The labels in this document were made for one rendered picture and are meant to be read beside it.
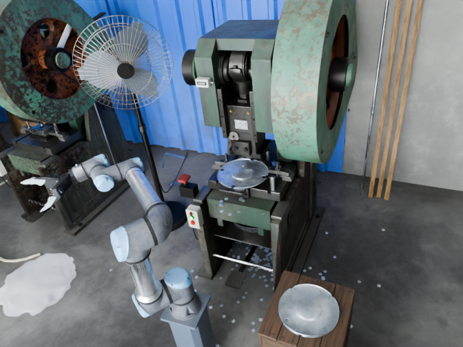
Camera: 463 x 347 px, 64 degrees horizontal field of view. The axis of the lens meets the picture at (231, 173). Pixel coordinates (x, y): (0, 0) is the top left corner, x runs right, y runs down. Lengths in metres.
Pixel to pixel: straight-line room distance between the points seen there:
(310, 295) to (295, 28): 1.26
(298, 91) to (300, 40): 0.18
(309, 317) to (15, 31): 2.22
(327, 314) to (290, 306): 0.18
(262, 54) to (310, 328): 1.27
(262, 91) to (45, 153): 1.89
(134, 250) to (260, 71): 0.95
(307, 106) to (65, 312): 2.02
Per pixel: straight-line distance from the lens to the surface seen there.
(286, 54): 1.43
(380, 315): 2.43
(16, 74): 2.56
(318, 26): 1.44
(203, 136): 3.72
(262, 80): 1.76
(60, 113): 2.75
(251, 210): 2.05
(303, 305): 1.95
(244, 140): 1.99
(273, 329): 1.89
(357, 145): 3.27
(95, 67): 2.41
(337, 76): 1.72
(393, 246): 2.81
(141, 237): 1.36
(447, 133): 3.18
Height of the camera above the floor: 1.95
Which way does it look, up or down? 34 degrees down
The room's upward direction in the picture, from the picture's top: 7 degrees counter-clockwise
